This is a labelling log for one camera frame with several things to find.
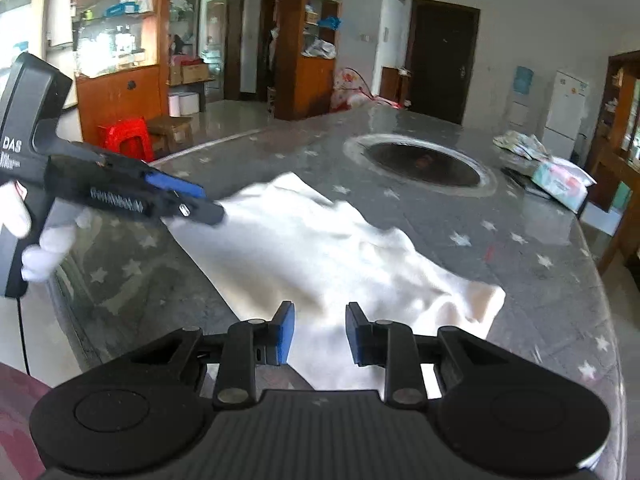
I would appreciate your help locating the blue plastic bag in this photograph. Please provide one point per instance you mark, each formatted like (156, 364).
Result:
(330, 23)

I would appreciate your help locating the wooden glass-front cabinet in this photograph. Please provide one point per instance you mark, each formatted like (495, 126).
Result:
(120, 100)

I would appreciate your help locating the low wooden cabinet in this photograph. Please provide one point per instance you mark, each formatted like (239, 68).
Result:
(395, 85)

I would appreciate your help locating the dark wooden door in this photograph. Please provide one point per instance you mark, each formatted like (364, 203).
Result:
(440, 60)

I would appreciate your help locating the wooden side table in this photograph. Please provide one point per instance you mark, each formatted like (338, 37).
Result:
(612, 170)

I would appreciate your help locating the person's maroon clothing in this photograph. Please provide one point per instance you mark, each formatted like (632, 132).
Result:
(20, 420)

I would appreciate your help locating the cardboard boxes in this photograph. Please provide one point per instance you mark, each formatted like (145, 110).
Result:
(192, 74)

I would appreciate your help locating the water dispenser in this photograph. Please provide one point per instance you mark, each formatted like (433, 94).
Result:
(521, 95)

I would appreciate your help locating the white plastic bag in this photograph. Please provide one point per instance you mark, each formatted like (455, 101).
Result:
(320, 49)

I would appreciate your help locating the floral bedding bundle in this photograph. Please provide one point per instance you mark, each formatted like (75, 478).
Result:
(380, 100)

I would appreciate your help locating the floral clothes pile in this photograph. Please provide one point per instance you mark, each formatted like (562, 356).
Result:
(520, 145)

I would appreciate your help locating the black notebook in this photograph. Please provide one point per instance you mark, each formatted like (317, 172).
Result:
(520, 180)

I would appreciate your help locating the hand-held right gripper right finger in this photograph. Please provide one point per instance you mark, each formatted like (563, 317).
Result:
(356, 337)

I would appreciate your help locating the person's left hand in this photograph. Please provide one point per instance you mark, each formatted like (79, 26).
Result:
(52, 240)

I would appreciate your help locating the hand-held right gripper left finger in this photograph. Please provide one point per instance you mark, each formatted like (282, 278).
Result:
(285, 335)

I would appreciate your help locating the red plastic stool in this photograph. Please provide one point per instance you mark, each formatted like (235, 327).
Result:
(125, 137)

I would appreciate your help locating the wooden shelf cabinet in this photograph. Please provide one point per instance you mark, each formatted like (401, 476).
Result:
(310, 85)

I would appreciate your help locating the pale plastic bin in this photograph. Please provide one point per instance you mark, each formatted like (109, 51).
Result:
(182, 104)

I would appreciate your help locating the inner room doorway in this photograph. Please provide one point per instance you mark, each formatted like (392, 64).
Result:
(220, 45)

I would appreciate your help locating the round built-in induction cooker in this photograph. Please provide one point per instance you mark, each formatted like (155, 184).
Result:
(420, 162)

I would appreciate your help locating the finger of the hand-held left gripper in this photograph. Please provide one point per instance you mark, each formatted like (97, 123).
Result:
(165, 207)
(175, 185)

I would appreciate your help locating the white refrigerator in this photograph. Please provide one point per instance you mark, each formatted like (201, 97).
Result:
(565, 110)

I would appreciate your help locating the pink mesh food cover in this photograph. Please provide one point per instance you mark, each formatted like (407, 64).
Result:
(347, 85)

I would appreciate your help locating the pastel tissue pack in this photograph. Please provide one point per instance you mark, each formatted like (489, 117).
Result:
(562, 182)

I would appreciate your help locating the tall wooden display shelf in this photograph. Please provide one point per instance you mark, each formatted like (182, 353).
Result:
(620, 90)

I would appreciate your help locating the white garment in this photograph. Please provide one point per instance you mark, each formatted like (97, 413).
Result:
(325, 260)

